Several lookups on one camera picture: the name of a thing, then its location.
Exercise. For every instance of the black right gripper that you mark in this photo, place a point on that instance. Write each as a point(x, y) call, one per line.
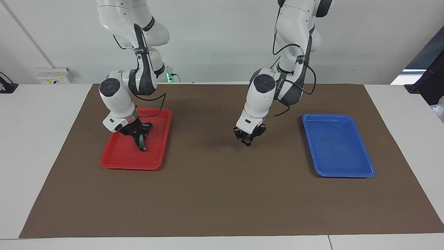
point(131, 128)

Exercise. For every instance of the brown table mat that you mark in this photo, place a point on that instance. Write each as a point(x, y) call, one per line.
point(225, 194)

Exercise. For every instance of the black chair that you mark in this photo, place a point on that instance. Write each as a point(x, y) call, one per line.
point(432, 86)

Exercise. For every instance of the clear plastic bag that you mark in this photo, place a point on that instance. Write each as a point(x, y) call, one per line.
point(440, 109)

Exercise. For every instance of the black table clamp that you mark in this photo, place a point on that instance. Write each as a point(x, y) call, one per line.
point(7, 87)

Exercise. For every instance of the white wall socket box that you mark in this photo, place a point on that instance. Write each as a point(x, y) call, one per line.
point(53, 75)

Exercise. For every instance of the short grey brake pad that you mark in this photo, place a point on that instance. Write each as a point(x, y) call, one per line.
point(249, 143)

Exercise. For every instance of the red plastic tray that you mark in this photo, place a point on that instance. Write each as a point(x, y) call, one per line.
point(118, 156)

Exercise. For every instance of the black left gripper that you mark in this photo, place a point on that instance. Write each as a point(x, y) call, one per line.
point(248, 133)

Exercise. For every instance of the blue plastic tray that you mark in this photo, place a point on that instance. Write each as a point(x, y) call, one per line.
point(347, 163)

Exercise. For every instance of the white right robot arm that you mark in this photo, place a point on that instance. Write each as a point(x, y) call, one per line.
point(119, 100)

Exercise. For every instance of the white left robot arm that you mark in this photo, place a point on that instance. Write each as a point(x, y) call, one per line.
point(260, 100)

